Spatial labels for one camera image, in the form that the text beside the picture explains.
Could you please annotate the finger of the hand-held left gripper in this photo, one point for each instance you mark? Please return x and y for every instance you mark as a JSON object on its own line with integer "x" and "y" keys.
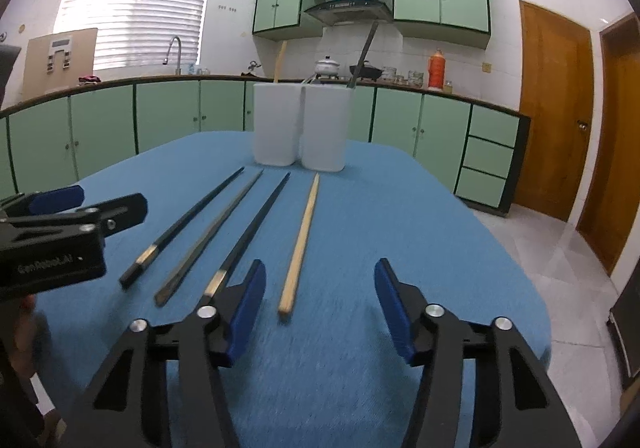
{"x": 55, "y": 198}
{"x": 125, "y": 210}

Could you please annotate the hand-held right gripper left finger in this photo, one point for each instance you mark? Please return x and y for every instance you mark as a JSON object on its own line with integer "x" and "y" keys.
{"x": 247, "y": 308}

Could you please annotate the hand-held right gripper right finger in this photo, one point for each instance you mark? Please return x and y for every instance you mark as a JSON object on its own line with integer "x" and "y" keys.
{"x": 395, "y": 308}

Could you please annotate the black chopstick with silver band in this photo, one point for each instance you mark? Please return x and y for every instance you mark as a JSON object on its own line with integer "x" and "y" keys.
{"x": 181, "y": 228}
{"x": 251, "y": 228}

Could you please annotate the grey chopstick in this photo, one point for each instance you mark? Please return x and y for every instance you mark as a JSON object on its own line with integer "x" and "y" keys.
{"x": 209, "y": 238}
{"x": 364, "y": 52}

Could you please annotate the white two-compartment utensil holder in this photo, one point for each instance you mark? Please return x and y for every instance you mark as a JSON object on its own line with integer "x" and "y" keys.
{"x": 325, "y": 127}

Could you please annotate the person's left hand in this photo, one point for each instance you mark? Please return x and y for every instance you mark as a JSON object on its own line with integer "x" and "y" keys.
{"x": 27, "y": 333}

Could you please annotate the green base cabinets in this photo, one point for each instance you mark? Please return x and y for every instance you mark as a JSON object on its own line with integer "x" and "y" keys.
{"x": 100, "y": 122}

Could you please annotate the blue tablecloth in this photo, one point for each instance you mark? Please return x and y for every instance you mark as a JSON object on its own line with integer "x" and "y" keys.
{"x": 400, "y": 208}

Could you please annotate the red cloth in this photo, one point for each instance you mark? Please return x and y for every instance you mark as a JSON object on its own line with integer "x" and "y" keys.
{"x": 88, "y": 79}

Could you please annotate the brown cardboard box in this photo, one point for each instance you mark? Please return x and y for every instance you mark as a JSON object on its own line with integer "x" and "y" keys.
{"x": 80, "y": 67}

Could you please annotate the chrome kitchen faucet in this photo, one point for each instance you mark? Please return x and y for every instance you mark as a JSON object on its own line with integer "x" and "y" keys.
{"x": 179, "y": 60}

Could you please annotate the steel kettle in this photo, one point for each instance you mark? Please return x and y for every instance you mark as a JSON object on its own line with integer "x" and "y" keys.
{"x": 251, "y": 68}

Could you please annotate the white window blinds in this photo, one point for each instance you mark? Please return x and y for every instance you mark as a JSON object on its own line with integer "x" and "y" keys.
{"x": 140, "y": 2}

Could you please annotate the stack of bowls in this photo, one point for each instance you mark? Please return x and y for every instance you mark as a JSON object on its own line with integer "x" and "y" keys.
{"x": 390, "y": 75}
{"x": 415, "y": 78}

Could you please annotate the black framed panel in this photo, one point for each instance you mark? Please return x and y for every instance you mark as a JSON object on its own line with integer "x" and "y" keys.
{"x": 627, "y": 333}

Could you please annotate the black wok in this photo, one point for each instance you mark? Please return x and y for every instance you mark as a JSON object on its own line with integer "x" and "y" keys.
{"x": 372, "y": 72}

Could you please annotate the orange thermos flask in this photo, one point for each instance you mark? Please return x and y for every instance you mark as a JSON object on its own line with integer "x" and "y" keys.
{"x": 436, "y": 70}

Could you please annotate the white cooking pot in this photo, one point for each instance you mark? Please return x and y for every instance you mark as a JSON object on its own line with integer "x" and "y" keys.
{"x": 327, "y": 66}

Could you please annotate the plain wooden door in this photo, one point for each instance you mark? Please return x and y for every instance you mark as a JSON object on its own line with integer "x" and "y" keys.
{"x": 620, "y": 152}

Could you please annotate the steel range hood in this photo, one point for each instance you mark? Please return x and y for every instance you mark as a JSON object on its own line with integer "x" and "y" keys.
{"x": 345, "y": 13}

